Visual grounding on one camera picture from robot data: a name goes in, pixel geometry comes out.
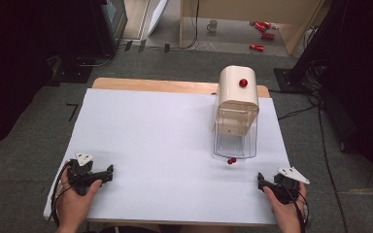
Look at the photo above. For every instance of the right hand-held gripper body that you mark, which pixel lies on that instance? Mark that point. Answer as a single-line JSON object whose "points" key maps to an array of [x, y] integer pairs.
{"points": [[286, 189]]}

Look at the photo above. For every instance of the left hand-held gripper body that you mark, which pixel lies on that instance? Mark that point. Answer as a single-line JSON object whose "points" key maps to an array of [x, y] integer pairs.
{"points": [[81, 176]]}

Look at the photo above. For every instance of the person's right hand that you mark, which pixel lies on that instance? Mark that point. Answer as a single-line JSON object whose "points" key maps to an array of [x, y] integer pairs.
{"points": [[288, 215]]}

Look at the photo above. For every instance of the person's left hand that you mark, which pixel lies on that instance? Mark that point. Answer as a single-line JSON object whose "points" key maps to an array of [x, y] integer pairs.
{"points": [[73, 207]]}

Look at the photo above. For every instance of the clear plastic container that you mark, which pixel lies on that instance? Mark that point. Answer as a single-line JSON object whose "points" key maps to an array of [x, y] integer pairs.
{"points": [[236, 145]]}

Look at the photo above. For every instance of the white sheet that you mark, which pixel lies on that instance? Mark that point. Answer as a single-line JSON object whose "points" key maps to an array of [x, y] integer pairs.
{"points": [[158, 145]]}

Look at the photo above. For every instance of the cream machine with red knob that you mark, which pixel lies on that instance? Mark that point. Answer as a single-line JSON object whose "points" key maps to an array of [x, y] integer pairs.
{"points": [[234, 93]]}

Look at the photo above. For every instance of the wooden table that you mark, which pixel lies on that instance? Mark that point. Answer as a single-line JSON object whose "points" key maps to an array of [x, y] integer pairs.
{"points": [[158, 85]]}

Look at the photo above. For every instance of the black stand base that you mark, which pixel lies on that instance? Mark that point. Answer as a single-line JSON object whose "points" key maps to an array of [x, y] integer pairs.
{"points": [[286, 81]]}

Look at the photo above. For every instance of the red can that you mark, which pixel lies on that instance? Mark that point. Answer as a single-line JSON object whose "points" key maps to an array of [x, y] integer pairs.
{"points": [[256, 47], [267, 36], [261, 26]]}

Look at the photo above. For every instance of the black monitor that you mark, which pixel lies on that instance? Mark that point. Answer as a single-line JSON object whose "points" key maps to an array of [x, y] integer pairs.
{"points": [[110, 22]]}

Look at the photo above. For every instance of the white board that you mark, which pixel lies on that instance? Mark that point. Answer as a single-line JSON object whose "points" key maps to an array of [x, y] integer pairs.
{"points": [[157, 16]]}

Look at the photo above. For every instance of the grey mug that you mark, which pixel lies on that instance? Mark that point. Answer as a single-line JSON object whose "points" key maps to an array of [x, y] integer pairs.
{"points": [[212, 26]]}

